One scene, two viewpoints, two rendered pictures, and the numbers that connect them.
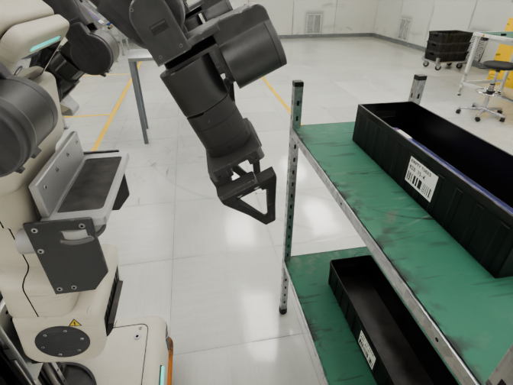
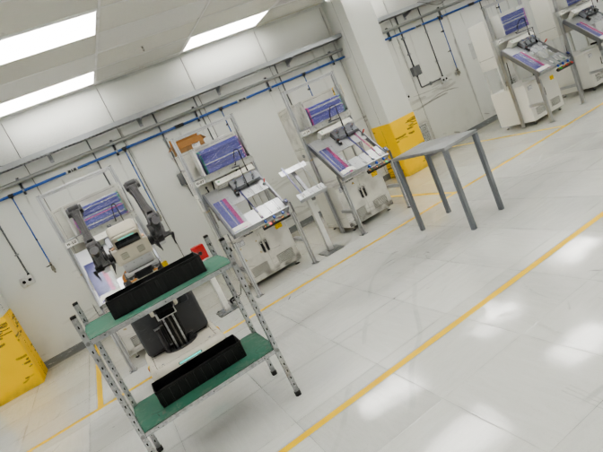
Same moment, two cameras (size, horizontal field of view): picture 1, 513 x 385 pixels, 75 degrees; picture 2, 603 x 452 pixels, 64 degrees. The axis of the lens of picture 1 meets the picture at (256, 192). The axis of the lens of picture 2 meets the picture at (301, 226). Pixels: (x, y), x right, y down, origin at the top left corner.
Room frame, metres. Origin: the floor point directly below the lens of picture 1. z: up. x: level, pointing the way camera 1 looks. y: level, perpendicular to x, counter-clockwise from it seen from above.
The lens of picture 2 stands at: (1.07, -3.32, 1.53)
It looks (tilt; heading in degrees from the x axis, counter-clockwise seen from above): 12 degrees down; 79
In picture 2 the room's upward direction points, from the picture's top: 25 degrees counter-clockwise
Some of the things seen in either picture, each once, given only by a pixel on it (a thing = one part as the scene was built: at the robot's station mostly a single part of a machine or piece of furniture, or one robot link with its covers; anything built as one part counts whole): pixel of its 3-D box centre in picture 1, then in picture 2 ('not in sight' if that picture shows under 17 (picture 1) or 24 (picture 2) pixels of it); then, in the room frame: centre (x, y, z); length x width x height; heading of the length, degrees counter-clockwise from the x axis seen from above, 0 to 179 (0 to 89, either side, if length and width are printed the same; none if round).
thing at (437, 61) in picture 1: (446, 50); not in sight; (6.40, -3.42, 0.30); 0.64 x 0.46 x 0.60; 103
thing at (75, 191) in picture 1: (81, 202); (144, 271); (0.54, 0.34, 0.99); 0.28 x 0.16 x 0.22; 10
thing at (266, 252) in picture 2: not in sight; (258, 250); (1.53, 2.36, 0.31); 0.70 x 0.65 x 0.62; 10
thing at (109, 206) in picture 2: not in sight; (118, 261); (0.10, 2.13, 0.95); 1.35 x 0.82 x 1.90; 100
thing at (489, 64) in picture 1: (488, 90); not in sight; (3.83, -2.66, 0.30); 0.51 x 0.50 x 0.60; 146
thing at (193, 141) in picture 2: not in sight; (196, 138); (1.45, 2.53, 1.82); 0.68 x 0.30 x 0.20; 10
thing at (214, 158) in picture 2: not in sight; (221, 154); (1.61, 2.26, 1.52); 0.51 x 0.13 x 0.27; 10
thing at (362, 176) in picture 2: not in sight; (350, 173); (3.01, 2.45, 0.65); 1.01 x 0.73 x 1.29; 100
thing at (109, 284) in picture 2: not in sight; (135, 286); (0.16, 1.93, 0.66); 1.01 x 0.73 x 1.31; 100
